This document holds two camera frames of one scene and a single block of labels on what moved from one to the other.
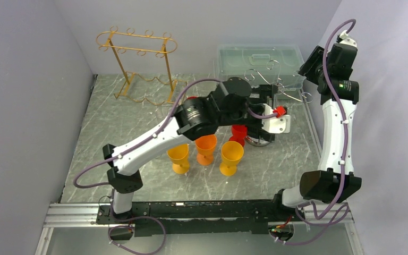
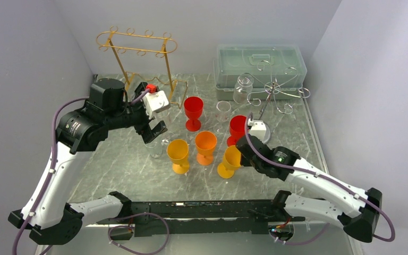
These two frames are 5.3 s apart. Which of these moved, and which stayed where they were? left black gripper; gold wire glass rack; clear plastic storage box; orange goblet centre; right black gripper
Moved: right black gripper; left black gripper
Stayed: clear plastic storage box; gold wire glass rack; orange goblet centre
